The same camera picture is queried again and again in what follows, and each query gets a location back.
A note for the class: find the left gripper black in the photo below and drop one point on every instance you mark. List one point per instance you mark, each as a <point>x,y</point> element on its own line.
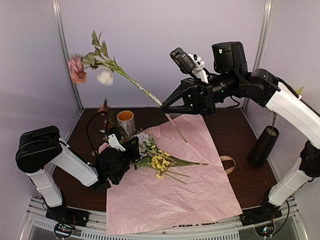
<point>131,147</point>

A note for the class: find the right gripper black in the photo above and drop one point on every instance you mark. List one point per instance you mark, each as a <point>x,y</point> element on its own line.
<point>198,96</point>

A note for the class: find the pink wrapping paper sheet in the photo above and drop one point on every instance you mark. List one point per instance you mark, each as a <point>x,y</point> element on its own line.
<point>200,193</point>

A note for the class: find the tan satin ribbon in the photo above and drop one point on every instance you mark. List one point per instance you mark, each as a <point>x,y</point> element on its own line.
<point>231,163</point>

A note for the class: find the brown pink flower bunch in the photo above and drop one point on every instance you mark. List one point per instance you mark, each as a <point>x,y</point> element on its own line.
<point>100,59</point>

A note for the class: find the green fern white flower bunch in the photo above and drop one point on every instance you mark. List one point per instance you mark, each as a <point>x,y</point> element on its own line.
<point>285,104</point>

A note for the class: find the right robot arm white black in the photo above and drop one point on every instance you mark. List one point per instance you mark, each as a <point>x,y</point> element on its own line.
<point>231,78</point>

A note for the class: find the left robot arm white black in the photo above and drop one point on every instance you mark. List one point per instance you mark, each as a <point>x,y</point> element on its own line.
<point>43,146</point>

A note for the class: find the black cylindrical vase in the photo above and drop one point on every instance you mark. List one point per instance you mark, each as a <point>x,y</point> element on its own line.
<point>262,148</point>

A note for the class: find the blue hydrangea flower bunch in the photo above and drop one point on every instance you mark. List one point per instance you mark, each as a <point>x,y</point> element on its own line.
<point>145,141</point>

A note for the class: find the yellow-inside floral mug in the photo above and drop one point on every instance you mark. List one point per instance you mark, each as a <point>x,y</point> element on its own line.
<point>127,122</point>

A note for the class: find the yellow small flower bunch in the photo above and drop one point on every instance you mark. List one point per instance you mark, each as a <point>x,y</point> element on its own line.
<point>162,162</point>

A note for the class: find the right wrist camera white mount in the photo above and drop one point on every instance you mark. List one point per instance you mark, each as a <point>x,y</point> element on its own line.
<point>190,64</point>

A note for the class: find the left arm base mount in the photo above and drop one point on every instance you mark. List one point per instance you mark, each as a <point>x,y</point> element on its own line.
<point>66,219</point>

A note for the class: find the right aluminium frame post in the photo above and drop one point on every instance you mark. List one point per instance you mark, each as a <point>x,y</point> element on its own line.
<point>264,33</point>

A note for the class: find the aluminium frame post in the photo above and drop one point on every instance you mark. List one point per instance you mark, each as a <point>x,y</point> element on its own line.
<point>62,39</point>
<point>264,33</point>

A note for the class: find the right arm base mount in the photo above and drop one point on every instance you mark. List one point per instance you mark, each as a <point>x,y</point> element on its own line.
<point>263,221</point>

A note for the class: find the left aluminium frame post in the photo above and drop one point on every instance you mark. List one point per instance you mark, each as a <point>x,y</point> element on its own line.
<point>62,39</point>

